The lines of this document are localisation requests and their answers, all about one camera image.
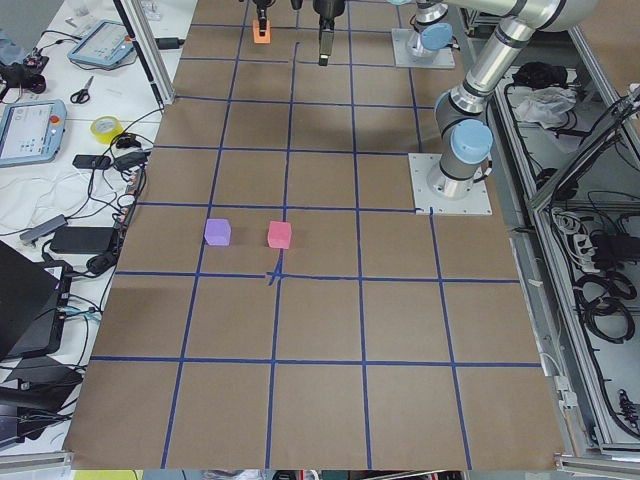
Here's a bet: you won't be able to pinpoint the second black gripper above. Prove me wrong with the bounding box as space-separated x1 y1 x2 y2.
253 0 273 37

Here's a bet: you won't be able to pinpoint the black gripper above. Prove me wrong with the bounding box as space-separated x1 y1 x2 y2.
313 0 344 66

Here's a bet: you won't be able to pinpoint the orange foam cube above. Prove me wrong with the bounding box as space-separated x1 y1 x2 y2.
252 20 271 44

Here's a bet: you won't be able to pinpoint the black power adapter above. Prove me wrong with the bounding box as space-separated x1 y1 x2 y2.
156 37 185 50

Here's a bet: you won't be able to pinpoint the upper teach pendant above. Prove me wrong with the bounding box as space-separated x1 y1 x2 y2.
67 20 134 70

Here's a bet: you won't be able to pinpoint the teach pendant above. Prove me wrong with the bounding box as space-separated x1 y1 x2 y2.
1 100 67 168
67 20 134 70

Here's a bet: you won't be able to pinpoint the yellow tape roll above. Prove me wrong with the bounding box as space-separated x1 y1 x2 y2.
90 115 124 145

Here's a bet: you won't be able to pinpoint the pink foam cube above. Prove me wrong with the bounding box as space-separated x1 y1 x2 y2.
267 221 292 250

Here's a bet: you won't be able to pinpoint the purple foam cube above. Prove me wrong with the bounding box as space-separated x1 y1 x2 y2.
204 218 232 247

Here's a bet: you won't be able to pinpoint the black remote device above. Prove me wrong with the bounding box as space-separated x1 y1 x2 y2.
72 154 112 170

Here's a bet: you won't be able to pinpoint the white cloth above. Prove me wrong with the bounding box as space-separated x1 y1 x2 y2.
514 87 577 129

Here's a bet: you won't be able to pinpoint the lower teach pendant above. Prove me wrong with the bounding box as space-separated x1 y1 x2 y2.
1 100 67 168

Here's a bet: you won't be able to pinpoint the black power brick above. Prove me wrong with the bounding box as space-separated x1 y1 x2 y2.
50 226 115 254

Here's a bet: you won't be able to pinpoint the black laptop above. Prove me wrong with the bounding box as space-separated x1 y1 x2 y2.
1 243 71 361

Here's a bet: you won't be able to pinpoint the aluminium frame post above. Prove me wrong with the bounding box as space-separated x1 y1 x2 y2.
113 0 176 108

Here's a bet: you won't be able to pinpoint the black handled scissors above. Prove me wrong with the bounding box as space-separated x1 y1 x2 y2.
69 76 94 105

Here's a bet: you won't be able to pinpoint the coiled black cables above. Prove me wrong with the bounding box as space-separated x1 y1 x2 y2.
574 277 639 346

